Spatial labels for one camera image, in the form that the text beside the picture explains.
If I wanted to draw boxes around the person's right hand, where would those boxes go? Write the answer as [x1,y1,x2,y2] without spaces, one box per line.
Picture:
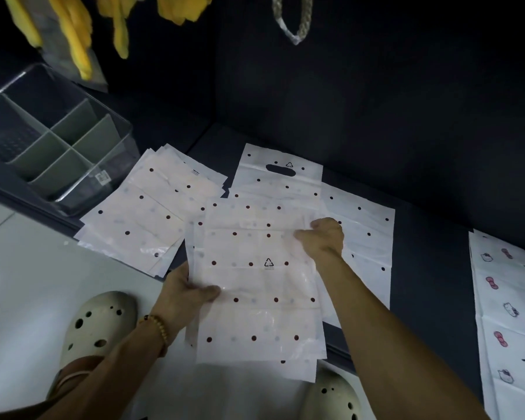
[293,217,345,264]

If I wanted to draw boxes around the person's left hand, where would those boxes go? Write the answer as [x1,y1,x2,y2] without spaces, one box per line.
[150,262,222,342]

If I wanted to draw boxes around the stack of polka dot bags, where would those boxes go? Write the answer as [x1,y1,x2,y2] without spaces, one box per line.
[184,143,397,383]

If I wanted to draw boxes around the white dotted packaging bag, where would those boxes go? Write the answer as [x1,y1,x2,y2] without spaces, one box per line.
[194,196,328,365]

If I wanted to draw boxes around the pink bags row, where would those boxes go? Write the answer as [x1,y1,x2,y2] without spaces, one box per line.
[73,143,228,278]

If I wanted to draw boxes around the clear plastic organizer box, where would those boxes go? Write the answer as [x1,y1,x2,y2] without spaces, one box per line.
[0,62,141,217]

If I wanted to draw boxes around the person's left forearm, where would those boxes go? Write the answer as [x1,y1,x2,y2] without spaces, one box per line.
[39,318,169,420]

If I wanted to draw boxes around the person's right forearm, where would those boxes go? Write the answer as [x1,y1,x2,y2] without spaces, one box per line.
[317,251,491,420]

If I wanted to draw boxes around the cream left clog shoe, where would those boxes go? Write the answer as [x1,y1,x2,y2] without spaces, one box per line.
[47,291,139,401]

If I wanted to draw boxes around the cream clog shoe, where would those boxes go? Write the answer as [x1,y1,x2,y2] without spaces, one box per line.
[47,291,139,401]
[299,367,364,420]

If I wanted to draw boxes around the dark blue sofa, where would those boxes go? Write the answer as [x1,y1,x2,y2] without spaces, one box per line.
[0,0,525,403]

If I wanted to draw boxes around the cream right clog shoe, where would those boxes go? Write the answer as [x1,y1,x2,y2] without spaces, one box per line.
[299,367,364,420]

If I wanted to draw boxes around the grey plush toy yellow feet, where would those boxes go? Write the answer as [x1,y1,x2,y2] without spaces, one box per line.
[2,0,215,82]

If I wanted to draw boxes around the brown bead bracelet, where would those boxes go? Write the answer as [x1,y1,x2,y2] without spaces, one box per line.
[138,313,170,348]

